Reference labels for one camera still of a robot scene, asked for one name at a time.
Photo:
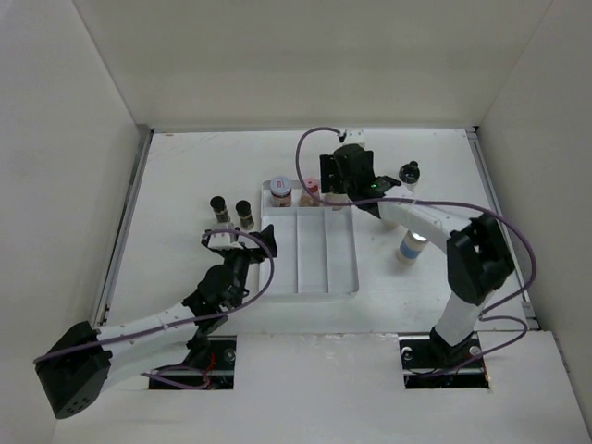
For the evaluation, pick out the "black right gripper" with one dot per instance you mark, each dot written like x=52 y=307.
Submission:
x=327 y=169

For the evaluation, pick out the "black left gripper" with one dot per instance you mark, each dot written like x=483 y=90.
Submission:
x=256 y=253

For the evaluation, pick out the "grinder jar white contents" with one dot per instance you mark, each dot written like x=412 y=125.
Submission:
x=336 y=201

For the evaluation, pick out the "orange label silver cap jar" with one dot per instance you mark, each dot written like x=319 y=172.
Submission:
x=280 y=191

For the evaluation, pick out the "pink cap spice jar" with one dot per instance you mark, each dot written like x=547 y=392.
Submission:
x=310 y=194

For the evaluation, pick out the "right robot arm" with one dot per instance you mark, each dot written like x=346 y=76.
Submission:
x=478 y=257

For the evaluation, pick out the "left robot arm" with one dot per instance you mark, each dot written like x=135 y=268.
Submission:
x=87 y=361

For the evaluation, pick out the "dark spice bottle black cap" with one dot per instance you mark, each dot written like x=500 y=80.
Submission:
x=244 y=212

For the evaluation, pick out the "white divided organizer tray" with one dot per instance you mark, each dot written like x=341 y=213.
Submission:
x=316 y=258

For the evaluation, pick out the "dark spice bottle far left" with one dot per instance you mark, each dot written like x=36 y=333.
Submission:
x=219 y=207

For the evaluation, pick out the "grinder jar right black top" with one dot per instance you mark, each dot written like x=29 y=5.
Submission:
x=409 y=175

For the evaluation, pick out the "blue label bottle near grinders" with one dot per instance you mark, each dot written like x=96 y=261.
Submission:
x=389 y=224

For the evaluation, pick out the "blue label silver cap bottle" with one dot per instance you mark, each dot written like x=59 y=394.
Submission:
x=412 y=244

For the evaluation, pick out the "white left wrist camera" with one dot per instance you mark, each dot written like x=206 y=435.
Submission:
x=352 y=136

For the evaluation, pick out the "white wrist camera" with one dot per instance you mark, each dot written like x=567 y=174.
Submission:
x=221 y=239
x=352 y=136

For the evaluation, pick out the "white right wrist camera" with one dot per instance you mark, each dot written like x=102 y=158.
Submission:
x=221 y=239

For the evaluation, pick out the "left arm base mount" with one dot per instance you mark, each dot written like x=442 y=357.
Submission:
x=213 y=369

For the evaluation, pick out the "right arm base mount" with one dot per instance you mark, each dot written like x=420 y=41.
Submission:
x=426 y=366

